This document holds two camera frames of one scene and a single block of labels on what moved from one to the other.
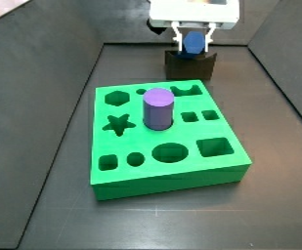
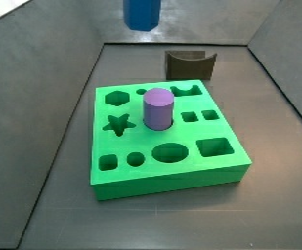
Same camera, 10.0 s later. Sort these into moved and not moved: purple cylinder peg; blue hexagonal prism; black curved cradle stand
Moved: blue hexagonal prism
Not moved: black curved cradle stand; purple cylinder peg
